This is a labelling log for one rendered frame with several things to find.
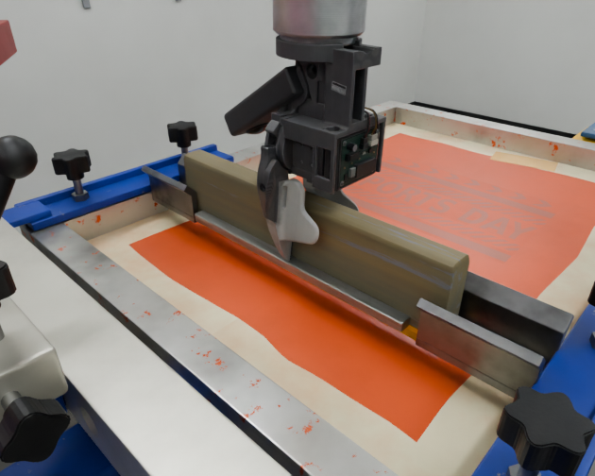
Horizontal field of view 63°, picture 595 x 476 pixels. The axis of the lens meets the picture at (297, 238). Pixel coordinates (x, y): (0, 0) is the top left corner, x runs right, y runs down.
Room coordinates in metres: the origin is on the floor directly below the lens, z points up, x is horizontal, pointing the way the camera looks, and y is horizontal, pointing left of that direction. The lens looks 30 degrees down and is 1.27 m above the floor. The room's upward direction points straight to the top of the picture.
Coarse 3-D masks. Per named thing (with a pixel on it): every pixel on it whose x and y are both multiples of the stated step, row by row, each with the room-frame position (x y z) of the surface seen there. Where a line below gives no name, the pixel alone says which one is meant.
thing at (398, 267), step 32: (192, 160) 0.54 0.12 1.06; (224, 160) 0.53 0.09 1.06; (224, 192) 0.50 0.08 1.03; (256, 192) 0.46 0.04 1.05; (256, 224) 0.46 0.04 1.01; (320, 224) 0.40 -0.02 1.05; (352, 224) 0.38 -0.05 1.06; (384, 224) 0.38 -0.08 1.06; (320, 256) 0.40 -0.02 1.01; (352, 256) 0.37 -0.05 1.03; (384, 256) 0.35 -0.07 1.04; (416, 256) 0.33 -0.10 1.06; (448, 256) 0.32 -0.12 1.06; (384, 288) 0.35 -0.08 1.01; (416, 288) 0.33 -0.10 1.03; (448, 288) 0.31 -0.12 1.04; (416, 320) 0.32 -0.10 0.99
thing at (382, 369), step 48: (528, 192) 0.67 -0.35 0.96; (576, 192) 0.67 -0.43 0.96; (528, 240) 0.52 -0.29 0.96; (576, 240) 0.52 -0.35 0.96; (288, 288) 0.42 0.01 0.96; (528, 288) 0.42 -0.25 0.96; (288, 336) 0.35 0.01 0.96; (336, 336) 0.35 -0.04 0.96; (384, 336) 0.35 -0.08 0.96; (336, 384) 0.29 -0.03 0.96; (384, 384) 0.29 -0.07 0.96; (432, 384) 0.29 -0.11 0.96
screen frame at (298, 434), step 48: (528, 144) 0.83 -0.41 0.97; (576, 144) 0.78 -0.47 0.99; (48, 240) 0.47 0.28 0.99; (96, 288) 0.37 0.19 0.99; (144, 288) 0.37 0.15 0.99; (144, 336) 0.31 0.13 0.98; (192, 336) 0.31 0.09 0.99; (192, 384) 0.27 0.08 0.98; (240, 384) 0.25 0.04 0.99; (288, 432) 0.21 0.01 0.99; (336, 432) 0.21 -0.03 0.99
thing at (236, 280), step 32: (416, 160) 0.80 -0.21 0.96; (448, 160) 0.80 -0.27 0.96; (480, 160) 0.80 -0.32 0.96; (192, 224) 0.57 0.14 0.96; (160, 256) 0.49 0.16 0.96; (192, 256) 0.49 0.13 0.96; (224, 256) 0.49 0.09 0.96; (256, 256) 0.49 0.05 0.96; (192, 288) 0.42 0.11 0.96; (224, 288) 0.42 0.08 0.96; (256, 288) 0.42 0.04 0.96
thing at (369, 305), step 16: (208, 224) 0.50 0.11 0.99; (224, 224) 0.49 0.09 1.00; (240, 240) 0.46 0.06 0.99; (256, 240) 0.46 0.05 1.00; (272, 256) 0.43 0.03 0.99; (304, 272) 0.40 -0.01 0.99; (320, 272) 0.39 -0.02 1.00; (320, 288) 0.38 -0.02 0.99; (336, 288) 0.37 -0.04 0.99; (352, 288) 0.37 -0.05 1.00; (352, 304) 0.35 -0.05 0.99; (368, 304) 0.34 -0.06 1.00; (384, 304) 0.34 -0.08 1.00; (384, 320) 0.33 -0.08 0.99; (400, 320) 0.32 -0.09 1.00
